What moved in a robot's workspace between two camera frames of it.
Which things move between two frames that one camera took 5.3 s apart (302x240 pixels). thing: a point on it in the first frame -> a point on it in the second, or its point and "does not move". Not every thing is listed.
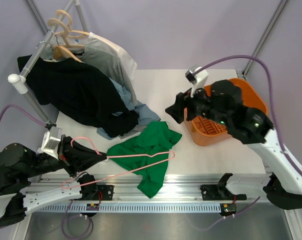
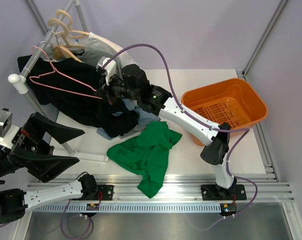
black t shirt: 82,95 does not move
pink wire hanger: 117,156 -> 70,89
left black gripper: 78,158 -> 37,155
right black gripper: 182,101 -> 107,89
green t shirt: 147,154 does not move
